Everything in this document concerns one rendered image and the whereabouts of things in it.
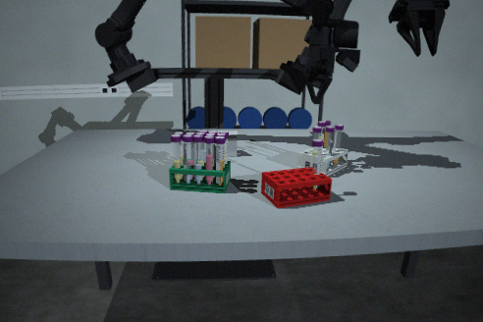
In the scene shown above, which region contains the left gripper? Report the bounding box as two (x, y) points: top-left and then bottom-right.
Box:
(389, 0), (450, 57)

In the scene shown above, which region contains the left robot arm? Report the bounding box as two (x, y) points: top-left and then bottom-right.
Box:
(287, 0), (351, 72)

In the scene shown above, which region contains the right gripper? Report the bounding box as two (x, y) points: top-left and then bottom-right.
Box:
(303, 45), (334, 104)

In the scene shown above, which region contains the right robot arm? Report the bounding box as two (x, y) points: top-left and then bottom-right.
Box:
(95, 0), (360, 80)

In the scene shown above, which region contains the red tube rack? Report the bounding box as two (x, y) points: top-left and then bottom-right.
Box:
(261, 167), (332, 208)

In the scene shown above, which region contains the green tube rack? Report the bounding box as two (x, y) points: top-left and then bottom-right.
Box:
(169, 161), (231, 193)

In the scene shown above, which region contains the orange tube with purple cap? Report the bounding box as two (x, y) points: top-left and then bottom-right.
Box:
(323, 121), (331, 147)

